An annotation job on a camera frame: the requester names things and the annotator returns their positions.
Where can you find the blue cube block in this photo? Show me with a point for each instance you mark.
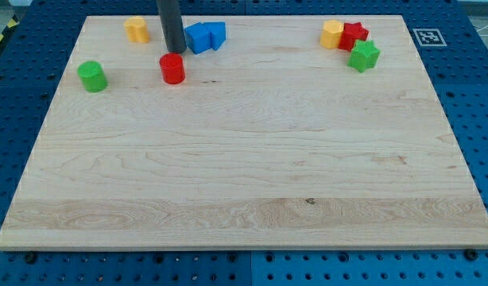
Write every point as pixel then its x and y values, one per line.
pixel 198 38

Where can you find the wooden board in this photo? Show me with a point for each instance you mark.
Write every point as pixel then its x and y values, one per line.
pixel 270 142

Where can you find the red cylinder block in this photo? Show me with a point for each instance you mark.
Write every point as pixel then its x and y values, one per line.
pixel 172 68

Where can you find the yellow hexagon block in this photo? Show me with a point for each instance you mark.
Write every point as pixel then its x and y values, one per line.
pixel 330 36

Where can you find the green star block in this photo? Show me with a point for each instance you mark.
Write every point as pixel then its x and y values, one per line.
pixel 364 55

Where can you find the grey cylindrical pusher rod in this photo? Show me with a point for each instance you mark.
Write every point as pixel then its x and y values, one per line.
pixel 172 25

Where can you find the red star block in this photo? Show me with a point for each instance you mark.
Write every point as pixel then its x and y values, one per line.
pixel 351 33

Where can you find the yellow heart block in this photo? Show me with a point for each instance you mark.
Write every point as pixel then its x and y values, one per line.
pixel 136 29

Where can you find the green cylinder block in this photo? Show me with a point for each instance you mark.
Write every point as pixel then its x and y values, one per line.
pixel 92 76

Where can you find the white fiducial marker tag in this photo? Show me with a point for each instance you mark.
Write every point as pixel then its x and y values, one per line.
pixel 429 37

